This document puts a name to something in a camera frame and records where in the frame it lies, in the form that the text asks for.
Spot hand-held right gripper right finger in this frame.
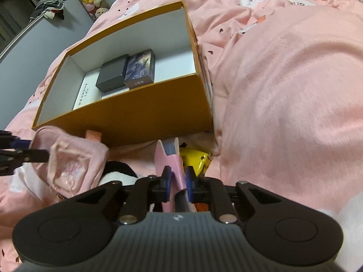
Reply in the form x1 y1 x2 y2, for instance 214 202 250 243
184 165 284 224

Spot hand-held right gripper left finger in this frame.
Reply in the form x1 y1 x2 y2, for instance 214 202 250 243
74 165 175 225

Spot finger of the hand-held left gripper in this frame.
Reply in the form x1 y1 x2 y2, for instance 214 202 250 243
0 130 32 150
0 148 50 176

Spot grey clothes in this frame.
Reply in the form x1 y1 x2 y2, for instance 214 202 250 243
30 0 70 21

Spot black small box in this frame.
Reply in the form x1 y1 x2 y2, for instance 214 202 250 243
96 54 130 93

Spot white box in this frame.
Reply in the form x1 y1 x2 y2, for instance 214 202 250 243
72 68 129 111

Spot pink printed blanket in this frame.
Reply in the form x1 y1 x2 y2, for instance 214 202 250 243
0 0 363 272

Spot yellow toy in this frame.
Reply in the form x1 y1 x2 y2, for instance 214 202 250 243
179 144 214 176

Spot dark printed small box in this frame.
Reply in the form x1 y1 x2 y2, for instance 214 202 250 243
124 49 156 89

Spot pink fabric pouch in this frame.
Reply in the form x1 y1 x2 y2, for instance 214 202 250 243
28 126 110 200

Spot orange cardboard box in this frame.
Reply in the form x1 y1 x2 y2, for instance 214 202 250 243
32 1 214 148

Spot pink ribbon tag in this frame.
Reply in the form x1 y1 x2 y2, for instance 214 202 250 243
86 130 102 144

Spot white clothes rail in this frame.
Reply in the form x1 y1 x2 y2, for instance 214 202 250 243
0 14 46 61

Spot black white plush toy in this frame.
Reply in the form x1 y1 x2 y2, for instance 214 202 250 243
96 160 140 188

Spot pink case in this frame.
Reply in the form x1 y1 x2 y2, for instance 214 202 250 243
154 137 188 213

